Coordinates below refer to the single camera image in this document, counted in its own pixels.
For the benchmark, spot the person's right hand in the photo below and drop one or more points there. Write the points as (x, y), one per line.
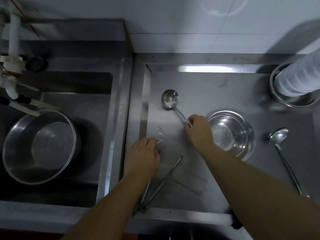
(200, 133)

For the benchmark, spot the person's left hand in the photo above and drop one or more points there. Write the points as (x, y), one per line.
(141, 159)

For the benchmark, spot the person's right fingers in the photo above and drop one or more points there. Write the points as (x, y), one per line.
(192, 120)

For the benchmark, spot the person's left thumb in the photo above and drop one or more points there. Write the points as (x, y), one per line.
(157, 153)

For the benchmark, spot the clear glass cup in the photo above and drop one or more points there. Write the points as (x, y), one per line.
(160, 134)

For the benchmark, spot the steel ladle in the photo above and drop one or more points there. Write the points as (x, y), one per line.
(278, 136)
(170, 98)

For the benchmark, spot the person's left forearm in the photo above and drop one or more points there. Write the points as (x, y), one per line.
(107, 209)

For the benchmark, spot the person's right forearm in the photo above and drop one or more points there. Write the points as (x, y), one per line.
(255, 192)

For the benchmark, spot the steel tongs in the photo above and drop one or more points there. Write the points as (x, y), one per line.
(163, 178)

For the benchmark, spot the shallow steel bowl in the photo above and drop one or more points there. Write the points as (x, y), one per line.
(231, 134)

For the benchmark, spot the steel sink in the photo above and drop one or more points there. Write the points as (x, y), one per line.
(95, 102)

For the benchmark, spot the deep steel bowl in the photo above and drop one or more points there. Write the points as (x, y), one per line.
(295, 101)

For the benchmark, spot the stack of white plastic containers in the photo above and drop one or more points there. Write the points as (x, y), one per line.
(300, 74)

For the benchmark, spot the large steel pot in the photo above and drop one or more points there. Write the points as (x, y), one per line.
(40, 147)

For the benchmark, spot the black drain plug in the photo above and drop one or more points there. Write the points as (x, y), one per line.
(36, 63)

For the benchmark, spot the white faucet pipe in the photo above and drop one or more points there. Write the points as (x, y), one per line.
(13, 34)

